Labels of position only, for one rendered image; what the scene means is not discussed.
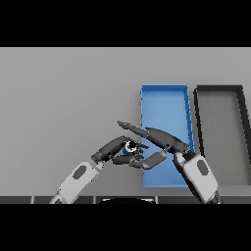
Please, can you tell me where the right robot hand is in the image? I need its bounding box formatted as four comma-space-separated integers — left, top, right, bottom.
117, 120, 191, 171

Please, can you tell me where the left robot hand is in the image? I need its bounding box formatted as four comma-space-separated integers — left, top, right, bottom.
90, 135, 150, 170

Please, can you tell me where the blue bin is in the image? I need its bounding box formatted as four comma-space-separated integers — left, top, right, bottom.
140, 83, 196, 188

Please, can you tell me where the dark grey bin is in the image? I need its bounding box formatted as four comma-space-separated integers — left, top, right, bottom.
193, 84, 251, 188

